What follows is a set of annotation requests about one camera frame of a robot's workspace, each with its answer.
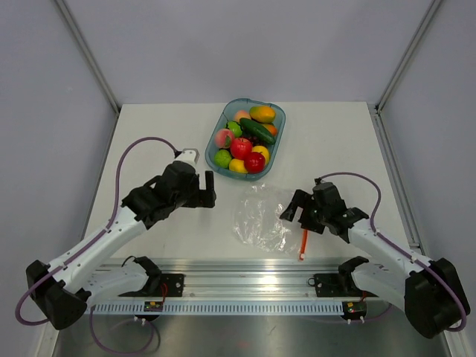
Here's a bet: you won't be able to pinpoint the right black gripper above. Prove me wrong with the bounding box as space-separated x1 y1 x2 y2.
280 189 330 234

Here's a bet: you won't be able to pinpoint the clear zip top bag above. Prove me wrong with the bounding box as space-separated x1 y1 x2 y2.
232 182 303 259

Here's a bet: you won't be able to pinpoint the red apple front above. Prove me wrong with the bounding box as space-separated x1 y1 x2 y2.
244 152 266 174

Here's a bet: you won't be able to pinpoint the red apple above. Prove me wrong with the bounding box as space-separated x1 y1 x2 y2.
244 152 266 174
230 138 253 161

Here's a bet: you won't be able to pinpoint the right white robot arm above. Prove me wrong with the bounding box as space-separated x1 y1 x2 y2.
280 178 471 338

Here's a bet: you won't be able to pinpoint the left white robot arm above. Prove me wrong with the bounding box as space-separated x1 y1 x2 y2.
26 160 216 330

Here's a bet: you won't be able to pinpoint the pale peach top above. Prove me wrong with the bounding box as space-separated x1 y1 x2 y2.
234 110 251 123

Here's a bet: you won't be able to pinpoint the green guava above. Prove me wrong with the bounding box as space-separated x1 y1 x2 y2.
213 149 233 169

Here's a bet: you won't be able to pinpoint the yellow lemon front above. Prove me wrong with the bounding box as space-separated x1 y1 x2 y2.
228 158 248 174

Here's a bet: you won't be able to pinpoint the yellow lemon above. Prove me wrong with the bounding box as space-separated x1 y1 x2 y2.
252 146 270 166
228 158 248 174

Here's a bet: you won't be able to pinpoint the pink peach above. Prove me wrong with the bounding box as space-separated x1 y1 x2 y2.
214 129 235 149

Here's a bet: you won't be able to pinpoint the red apple centre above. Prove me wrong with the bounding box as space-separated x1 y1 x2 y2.
230 138 253 161

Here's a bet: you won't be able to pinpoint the teal plastic fruit basket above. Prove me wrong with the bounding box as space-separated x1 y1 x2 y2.
205 98 286 181

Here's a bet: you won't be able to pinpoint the yellow lemon right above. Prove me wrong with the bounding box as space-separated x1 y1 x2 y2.
252 146 270 166

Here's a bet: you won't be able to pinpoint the dark grapes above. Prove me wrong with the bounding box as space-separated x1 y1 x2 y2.
245 135 266 146

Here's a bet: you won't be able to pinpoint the green cucumber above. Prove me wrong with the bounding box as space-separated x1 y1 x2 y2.
239 118 276 145

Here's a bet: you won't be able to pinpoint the orange yellow mango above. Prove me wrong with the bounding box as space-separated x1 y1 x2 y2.
248 106 276 123

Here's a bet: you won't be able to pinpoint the right control board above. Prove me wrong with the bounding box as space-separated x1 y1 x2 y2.
341 300 367 323

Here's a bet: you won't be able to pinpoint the control board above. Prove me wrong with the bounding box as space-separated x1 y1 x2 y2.
341 300 367 323
144 301 164 312

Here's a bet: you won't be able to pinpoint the left control board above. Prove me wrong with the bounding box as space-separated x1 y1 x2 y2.
144 301 164 312

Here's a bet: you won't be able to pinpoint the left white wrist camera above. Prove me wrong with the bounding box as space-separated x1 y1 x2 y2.
175 148 200 167

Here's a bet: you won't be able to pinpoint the aluminium mounting rail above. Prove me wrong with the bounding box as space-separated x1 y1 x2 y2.
87 258 410 298

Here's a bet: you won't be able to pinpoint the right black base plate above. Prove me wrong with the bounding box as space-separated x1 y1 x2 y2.
307 273 373 298

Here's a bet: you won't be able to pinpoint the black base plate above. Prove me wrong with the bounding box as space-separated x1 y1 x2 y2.
307 273 373 298
120 273 185 298

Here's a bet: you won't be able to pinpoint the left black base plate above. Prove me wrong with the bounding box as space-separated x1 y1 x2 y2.
120 273 185 298

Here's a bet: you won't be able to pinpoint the left aluminium frame post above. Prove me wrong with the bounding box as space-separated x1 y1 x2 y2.
51 0 121 118

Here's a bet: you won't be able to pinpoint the aluminium frame post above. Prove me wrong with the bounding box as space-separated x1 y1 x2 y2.
51 0 121 118
375 0 445 115

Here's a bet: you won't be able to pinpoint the white slotted cable duct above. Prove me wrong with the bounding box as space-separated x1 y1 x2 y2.
94 300 343 316

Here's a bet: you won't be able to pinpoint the right aluminium frame post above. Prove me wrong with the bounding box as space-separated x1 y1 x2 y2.
375 0 445 115

